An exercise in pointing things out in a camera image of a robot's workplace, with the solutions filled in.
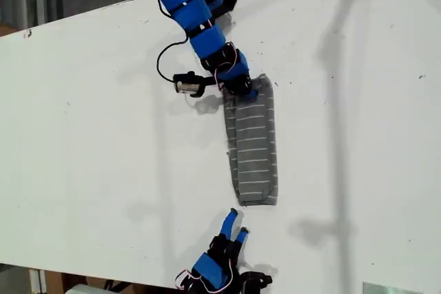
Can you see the grey white-striped towel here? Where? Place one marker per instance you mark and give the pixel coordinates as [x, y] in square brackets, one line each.
[255, 156]

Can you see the white table leg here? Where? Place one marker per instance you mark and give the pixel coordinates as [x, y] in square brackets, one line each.
[36, 282]

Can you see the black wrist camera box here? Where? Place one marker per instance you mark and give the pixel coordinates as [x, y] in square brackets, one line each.
[187, 84]
[253, 283]

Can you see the white plastic box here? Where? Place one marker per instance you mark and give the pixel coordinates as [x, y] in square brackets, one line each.
[82, 290]

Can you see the black camera stalk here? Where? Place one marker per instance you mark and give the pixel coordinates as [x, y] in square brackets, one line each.
[212, 80]

